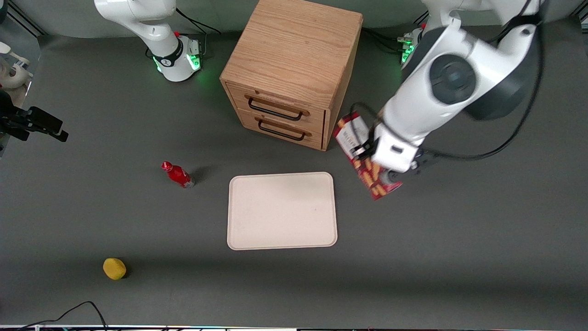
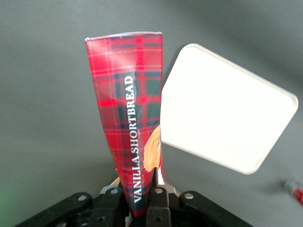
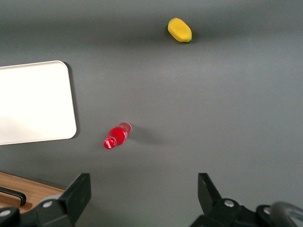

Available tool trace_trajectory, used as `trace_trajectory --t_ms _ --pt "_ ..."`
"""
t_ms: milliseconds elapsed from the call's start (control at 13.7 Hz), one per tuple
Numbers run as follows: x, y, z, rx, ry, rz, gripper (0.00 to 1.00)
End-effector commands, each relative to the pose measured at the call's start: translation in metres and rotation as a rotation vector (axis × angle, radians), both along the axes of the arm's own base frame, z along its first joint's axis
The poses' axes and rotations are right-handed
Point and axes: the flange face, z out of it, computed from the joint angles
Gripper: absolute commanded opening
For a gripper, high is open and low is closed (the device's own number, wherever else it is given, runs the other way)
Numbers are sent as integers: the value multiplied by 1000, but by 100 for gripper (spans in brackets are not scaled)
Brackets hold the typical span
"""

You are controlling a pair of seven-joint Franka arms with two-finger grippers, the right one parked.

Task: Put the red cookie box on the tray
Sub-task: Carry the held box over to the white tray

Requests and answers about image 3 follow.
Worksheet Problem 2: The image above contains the wooden two-drawer cabinet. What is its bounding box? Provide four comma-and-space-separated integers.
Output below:
0, 171, 66, 215

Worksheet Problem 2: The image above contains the cream rectangular tray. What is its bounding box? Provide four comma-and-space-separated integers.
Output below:
0, 60, 78, 146

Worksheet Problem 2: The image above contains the small red bottle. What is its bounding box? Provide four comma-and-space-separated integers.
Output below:
103, 122, 133, 151

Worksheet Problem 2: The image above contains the wooden drawer front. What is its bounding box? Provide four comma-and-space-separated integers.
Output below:
0, 174, 62, 213

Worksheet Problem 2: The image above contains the black drawer handle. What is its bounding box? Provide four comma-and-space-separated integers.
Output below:
0, 186, 27, 207

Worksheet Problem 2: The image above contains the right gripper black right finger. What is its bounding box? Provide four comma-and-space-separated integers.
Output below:
189, 173, 273, 227

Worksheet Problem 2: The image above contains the yellow oval sponge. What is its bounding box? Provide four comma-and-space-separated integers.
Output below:
167, 17, 193, 44

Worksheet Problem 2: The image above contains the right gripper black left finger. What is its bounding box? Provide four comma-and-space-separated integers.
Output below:
0, 173, 92, 227

